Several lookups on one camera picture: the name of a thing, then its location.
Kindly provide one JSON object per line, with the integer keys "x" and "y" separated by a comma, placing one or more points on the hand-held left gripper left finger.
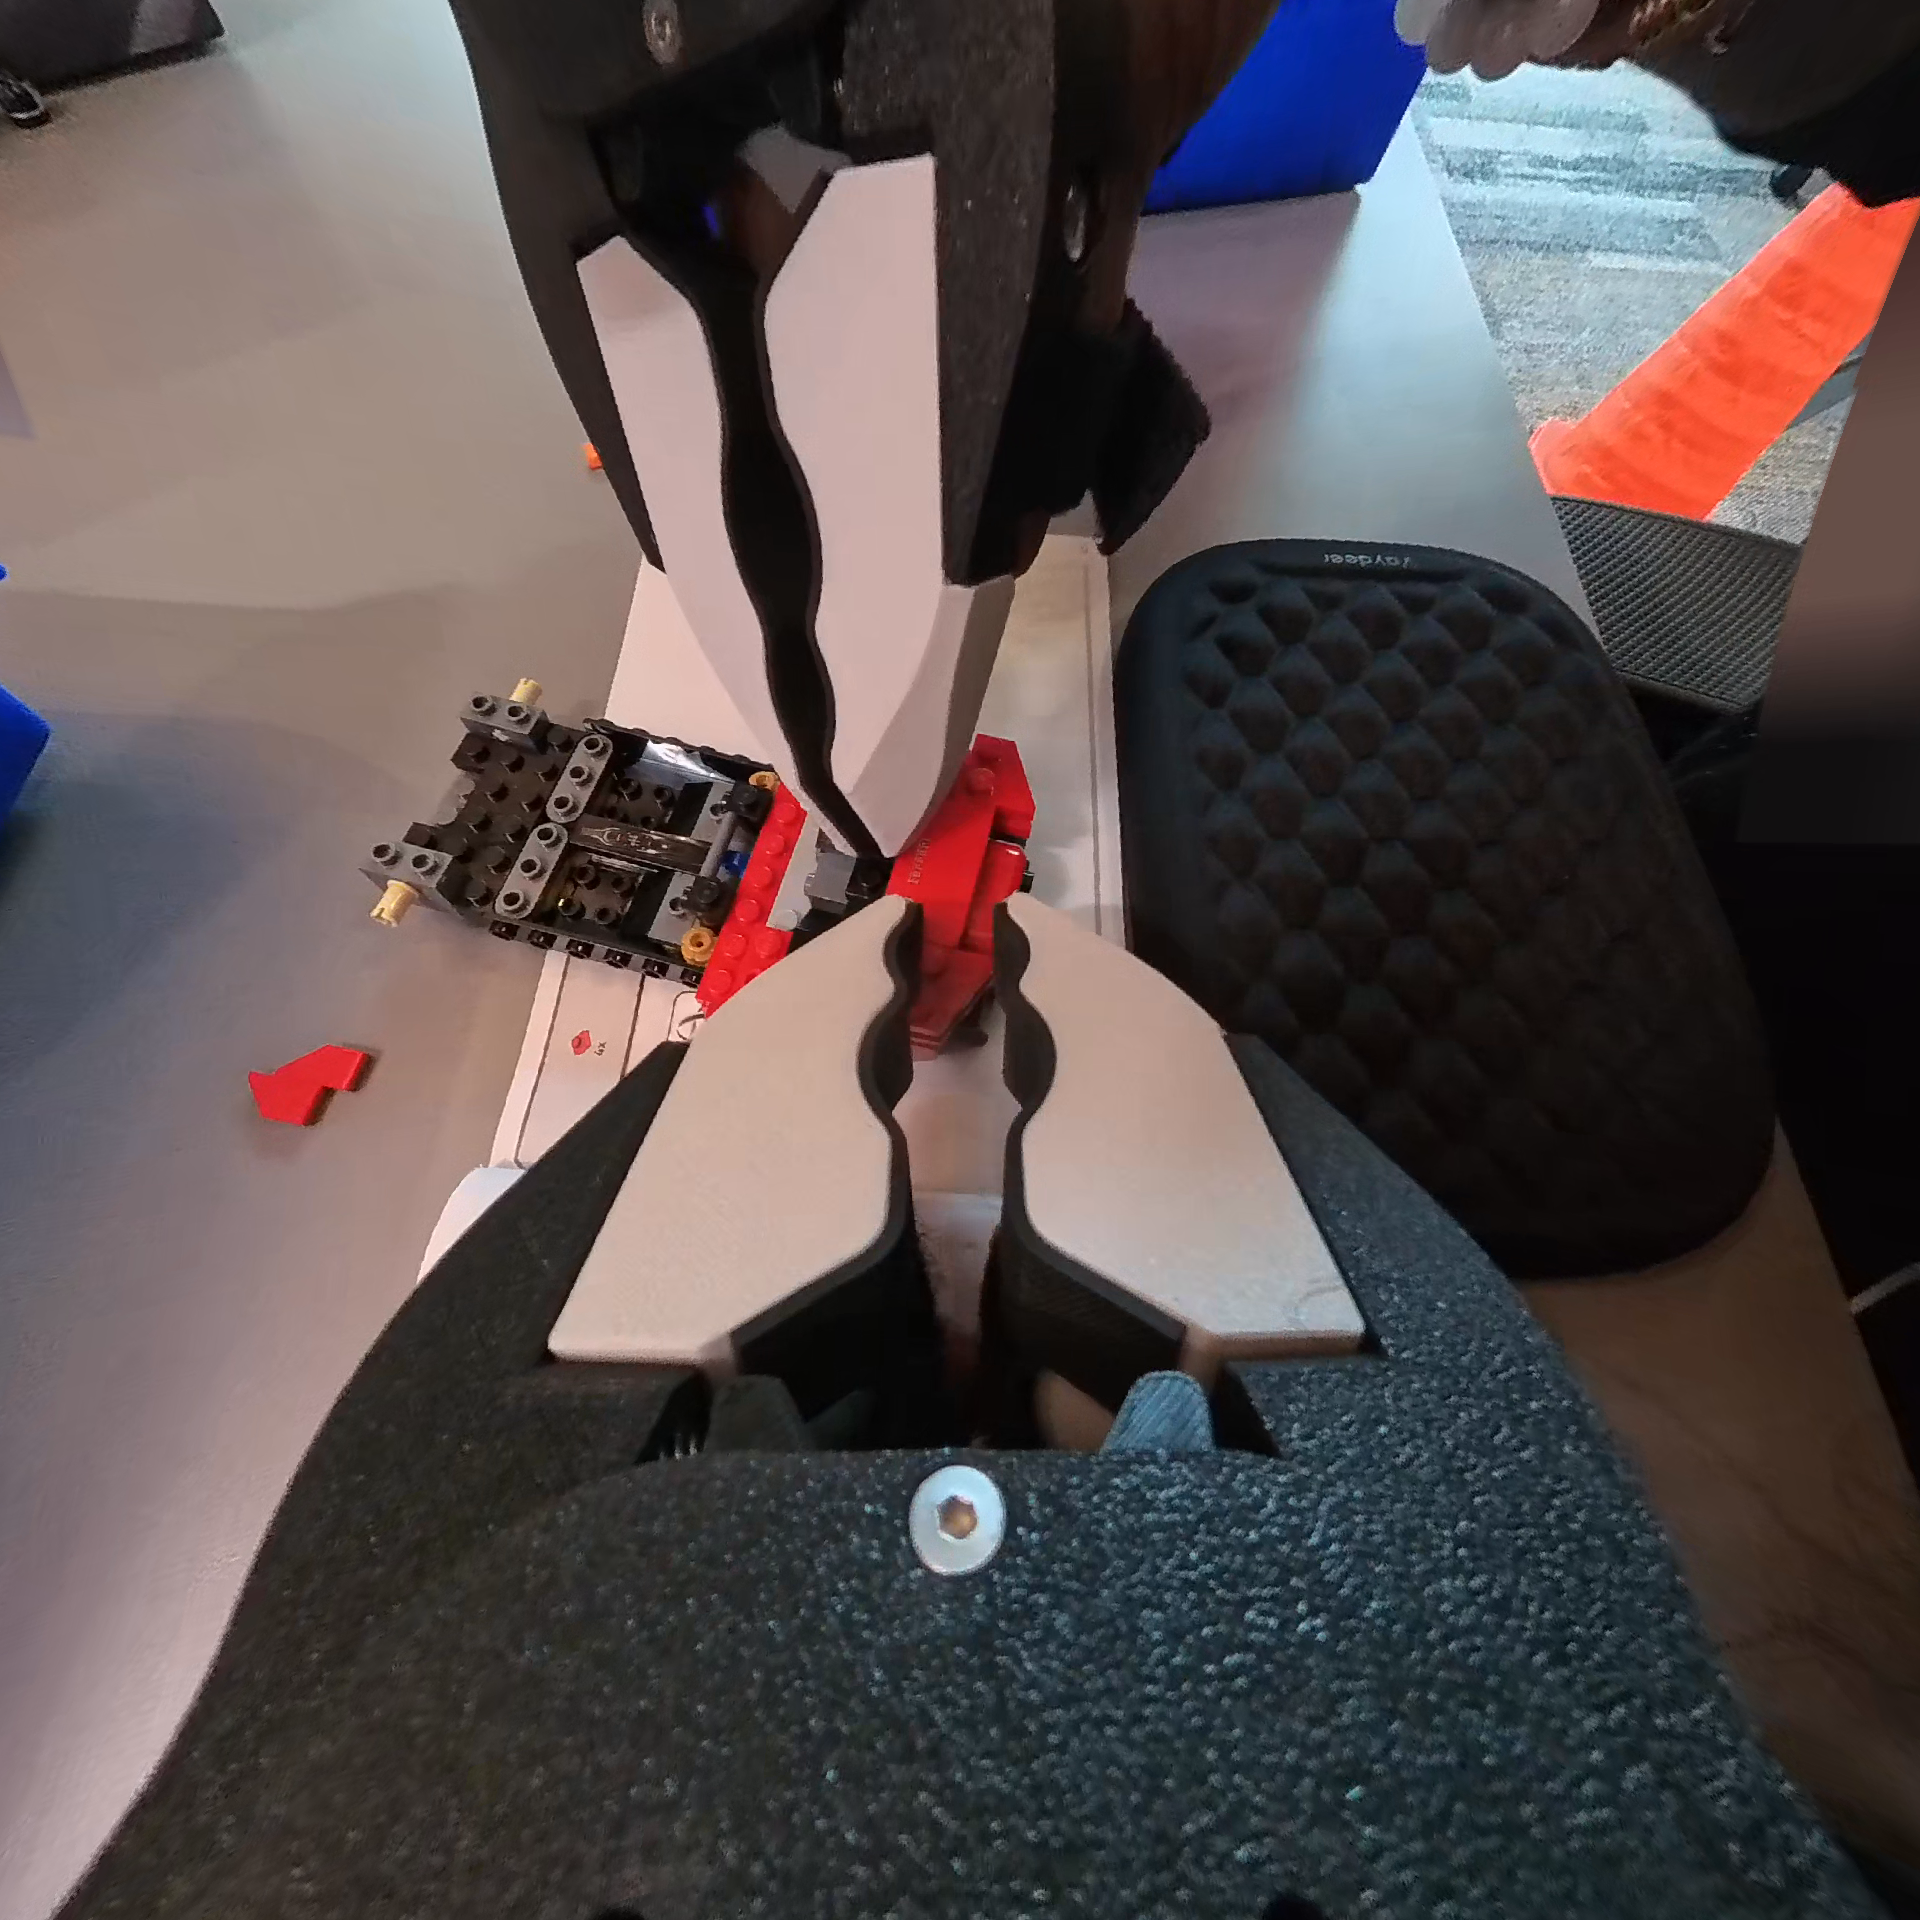
{"x": 750, "y": 1186}

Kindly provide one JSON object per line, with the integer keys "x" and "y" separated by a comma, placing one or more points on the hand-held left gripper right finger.
{"x": 1185, "y": 1186}

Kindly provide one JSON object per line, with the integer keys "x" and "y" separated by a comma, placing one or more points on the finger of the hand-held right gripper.
{"x": 886, "y": 495}
{"x": 660, "y": 421}

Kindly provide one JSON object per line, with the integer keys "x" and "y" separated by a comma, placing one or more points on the blue plastic bin with divider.
{"x": 1304, "y": 120}

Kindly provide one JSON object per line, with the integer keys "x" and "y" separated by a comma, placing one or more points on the person's right forearm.
{"x": 1829, "y": 89}

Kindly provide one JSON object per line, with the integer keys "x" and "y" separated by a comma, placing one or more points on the angled red lego piece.
{"x": 299, "y": 1086}

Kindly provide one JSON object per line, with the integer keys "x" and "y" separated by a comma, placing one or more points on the person's right hand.
{"x": 1185, "y": 67}

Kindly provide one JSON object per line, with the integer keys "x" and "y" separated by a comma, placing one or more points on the white instruction booklet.
{"x": 1048, "y": 718}

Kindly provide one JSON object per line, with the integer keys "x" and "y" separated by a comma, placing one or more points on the black honeycomb seat cushion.
{"x": 1423, "y": 903}

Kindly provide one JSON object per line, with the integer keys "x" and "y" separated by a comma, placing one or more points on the orange traffic cone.
{"x": 1727, "y": 377}

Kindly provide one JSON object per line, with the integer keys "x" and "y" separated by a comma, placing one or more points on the black mesh chair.
{"x": 1678, "y": 600}

